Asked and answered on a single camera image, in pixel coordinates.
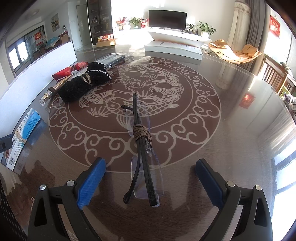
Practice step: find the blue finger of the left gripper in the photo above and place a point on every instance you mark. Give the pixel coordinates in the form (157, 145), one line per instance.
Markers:
(6, 143)

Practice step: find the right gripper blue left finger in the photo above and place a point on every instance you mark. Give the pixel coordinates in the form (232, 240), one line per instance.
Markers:
(46, 221)

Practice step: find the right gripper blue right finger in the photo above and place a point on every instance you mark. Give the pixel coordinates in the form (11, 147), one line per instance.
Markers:
(255, 220)

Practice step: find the blue white medicine box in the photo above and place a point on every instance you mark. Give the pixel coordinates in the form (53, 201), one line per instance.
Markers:
(19, 139)

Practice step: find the white cardboard storage box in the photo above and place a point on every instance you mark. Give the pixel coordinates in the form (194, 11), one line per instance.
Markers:
(27, 85)

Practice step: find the red foil packet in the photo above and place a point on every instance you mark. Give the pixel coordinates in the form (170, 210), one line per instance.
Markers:
(68, 70)

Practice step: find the black beaded fabric bundle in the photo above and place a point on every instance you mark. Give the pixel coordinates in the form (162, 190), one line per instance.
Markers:
(97, 73)

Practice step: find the clear plastic wrapped book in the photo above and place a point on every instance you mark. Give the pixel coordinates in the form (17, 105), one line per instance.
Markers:
(111, 60)

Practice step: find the wooden chair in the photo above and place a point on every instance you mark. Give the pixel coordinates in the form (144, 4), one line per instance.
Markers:
(274, 74)

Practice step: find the dark glass display cabinet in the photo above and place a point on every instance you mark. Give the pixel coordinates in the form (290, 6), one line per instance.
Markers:
(100, 20)

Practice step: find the red flower arrangement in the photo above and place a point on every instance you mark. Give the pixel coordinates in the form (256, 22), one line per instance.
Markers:
(120, 23)

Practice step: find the orange lounge chair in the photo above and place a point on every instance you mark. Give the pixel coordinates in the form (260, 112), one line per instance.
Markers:
(225, 52)

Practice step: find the white flat box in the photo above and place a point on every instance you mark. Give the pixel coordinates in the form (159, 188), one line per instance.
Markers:
(175, 49)

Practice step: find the white TV cabinet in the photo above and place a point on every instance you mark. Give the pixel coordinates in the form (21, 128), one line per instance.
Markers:
(178, 37)

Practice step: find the green potted plant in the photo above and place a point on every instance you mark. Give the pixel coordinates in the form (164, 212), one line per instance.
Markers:
(206, 30)

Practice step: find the black flat television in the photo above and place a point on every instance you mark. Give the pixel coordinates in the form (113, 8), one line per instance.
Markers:
(167, 19)

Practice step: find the grey curtain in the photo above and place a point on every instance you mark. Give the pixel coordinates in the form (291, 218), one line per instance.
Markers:
(255, 36)

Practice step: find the framed wall painting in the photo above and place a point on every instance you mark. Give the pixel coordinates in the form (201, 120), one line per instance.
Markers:
(55, 22)

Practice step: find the red wall hanging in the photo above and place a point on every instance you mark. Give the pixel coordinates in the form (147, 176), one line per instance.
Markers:
(274, 26)

